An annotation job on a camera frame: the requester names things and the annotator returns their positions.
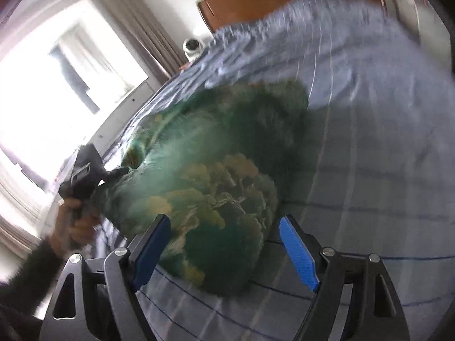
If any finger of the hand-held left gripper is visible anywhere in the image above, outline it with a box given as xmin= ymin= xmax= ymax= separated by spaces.
xmin=103 ymin=166 xmax=129 ymax=185

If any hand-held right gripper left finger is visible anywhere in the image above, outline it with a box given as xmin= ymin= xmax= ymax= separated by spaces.
xmin=39 ymin=214 xmax=171 ymax=341

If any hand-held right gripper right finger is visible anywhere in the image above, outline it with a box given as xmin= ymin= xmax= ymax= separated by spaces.
xmin=279 ymin=215 xmax=411 ymax=341

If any green patterned jacket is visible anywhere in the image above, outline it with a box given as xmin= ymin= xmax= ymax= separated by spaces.
xmin=94 ymin=80 xmax=310 ymax=297

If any person's left forearm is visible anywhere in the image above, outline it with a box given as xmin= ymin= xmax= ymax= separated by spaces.
xmin=0 ymin=234 xmax=68 ymax=304

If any person's left hand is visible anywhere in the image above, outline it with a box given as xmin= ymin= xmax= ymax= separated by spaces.
xmin=49 ymin=199 xmax=102 ymax=254

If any white low cabinet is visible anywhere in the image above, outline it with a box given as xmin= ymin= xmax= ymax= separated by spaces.
xmin=89 ymin=78 xmax=167 ymax=157

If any white sheer curtain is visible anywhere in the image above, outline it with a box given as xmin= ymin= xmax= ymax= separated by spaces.
xmin=59 ymin=36 xmax=136 ymax=93

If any beige curtain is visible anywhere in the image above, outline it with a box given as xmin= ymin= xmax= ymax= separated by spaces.
xmin=94 ymin=0 xmax=178 ymax=82

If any blue checked duvet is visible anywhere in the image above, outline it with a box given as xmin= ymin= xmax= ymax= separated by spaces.
xmin=96 ymin=0 xmax=449 ymax=341

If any white round fan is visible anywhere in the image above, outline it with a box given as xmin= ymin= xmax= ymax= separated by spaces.
xmin=183 ymin=37 xmax=206 ymax=61

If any person's dark clothing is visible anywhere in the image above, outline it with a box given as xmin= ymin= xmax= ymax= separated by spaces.
xmin=0 ymin=302 xmax=45 ymax=341

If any wooden headboard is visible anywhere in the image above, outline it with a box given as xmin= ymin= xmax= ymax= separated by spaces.
xmin=197 ymin=0 xmax=386 ymax=34

